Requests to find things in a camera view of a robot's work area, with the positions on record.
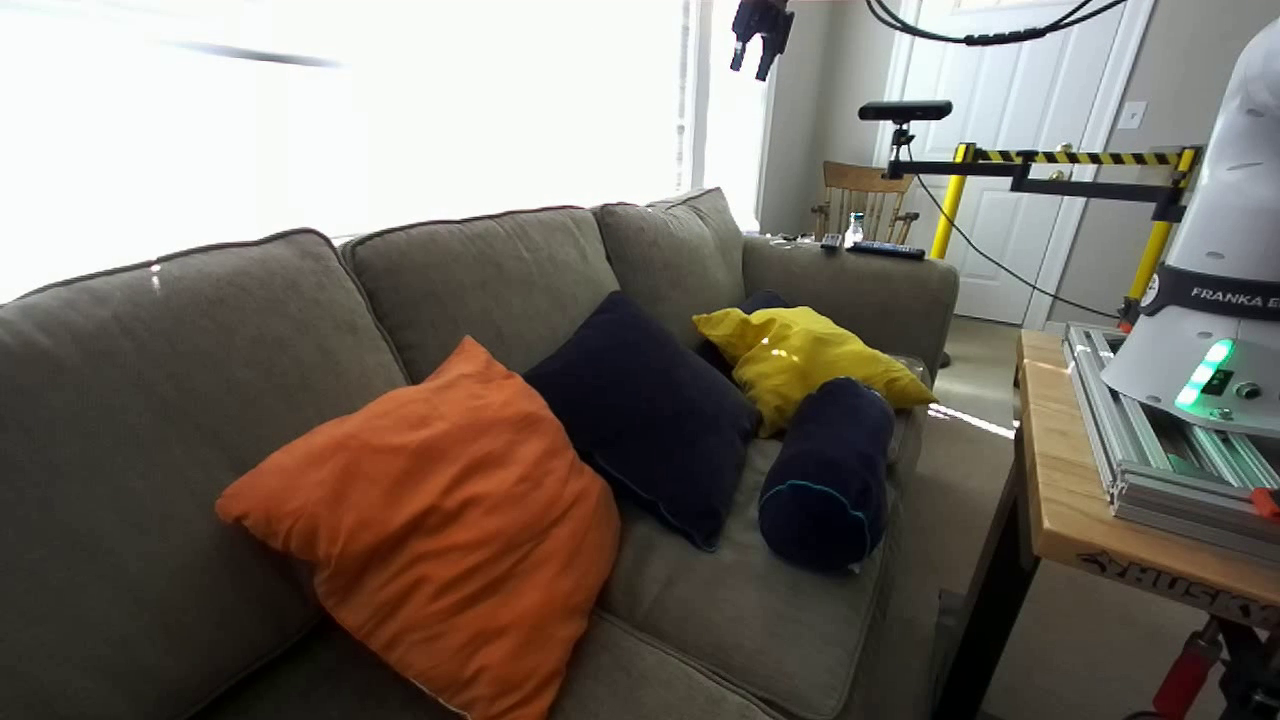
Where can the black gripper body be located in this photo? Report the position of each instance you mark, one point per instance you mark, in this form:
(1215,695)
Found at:
(766,9)

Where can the yellow square pillow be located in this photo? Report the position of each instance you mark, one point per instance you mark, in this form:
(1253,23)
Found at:
(802,355)

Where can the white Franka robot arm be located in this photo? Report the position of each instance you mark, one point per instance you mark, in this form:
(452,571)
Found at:
(1224,201)

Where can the navy square pillow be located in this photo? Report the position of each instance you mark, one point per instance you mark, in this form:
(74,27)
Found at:
(644,413)

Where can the large navy bolster pillow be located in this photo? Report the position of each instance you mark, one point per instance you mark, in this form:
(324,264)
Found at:
(824,482)

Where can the orange square pillow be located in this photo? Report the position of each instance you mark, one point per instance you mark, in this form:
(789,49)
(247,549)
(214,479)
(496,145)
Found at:
(442,535)

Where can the wooden chair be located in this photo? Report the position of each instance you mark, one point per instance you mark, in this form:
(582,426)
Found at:
(861,181)

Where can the small black device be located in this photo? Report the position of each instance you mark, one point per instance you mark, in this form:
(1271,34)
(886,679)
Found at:
(886,248)

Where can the white panel door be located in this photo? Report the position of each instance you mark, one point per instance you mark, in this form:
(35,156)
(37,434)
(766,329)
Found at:
(1040,94)

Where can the yellow black striped stand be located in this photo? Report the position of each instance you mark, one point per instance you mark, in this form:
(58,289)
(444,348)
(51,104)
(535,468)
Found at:
(1067,156)

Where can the wooden work table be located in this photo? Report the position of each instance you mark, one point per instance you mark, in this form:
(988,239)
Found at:
(1061,482)

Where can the aluminium mounting rails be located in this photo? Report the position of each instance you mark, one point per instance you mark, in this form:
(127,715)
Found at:
(1161,482)

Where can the grey fabric sofa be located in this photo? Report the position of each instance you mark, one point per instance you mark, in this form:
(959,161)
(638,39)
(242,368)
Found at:
(122,440)

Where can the red clamp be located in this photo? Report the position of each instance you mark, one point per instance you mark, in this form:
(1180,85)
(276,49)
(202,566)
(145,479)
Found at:
(1184,674)

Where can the black camera on stand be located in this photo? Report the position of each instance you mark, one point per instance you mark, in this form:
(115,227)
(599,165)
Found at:
(905,110)

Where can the white light switch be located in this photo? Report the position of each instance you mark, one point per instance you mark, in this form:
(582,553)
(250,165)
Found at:
(1132,113)

